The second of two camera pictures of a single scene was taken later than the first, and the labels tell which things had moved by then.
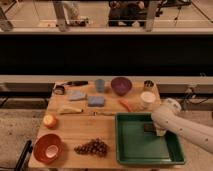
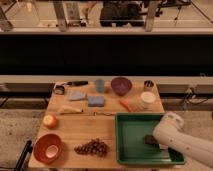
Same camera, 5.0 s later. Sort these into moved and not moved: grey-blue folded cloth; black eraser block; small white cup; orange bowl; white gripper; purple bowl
Moved: white gripper; black eraser block
Not moved: grey-blue folded cloth; small white cup; purple bowl; orange bowl
